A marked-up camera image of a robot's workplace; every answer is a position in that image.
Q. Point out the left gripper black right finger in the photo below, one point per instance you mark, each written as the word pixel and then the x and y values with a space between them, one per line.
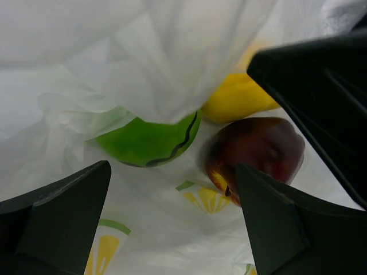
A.
pixel 292 232

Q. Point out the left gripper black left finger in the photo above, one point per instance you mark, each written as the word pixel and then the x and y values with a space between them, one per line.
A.
pixel 50 230

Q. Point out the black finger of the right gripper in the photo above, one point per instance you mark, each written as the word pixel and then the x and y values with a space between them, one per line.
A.
pixel 321 84

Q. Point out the dark red fake fruit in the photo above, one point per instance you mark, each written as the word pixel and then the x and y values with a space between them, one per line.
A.
pixel 269 144

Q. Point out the yellow fake lemon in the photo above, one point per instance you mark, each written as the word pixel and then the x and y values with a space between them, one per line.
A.
pixel 236 98

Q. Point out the green fake lime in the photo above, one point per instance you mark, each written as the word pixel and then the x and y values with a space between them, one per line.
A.
pixel 143 144

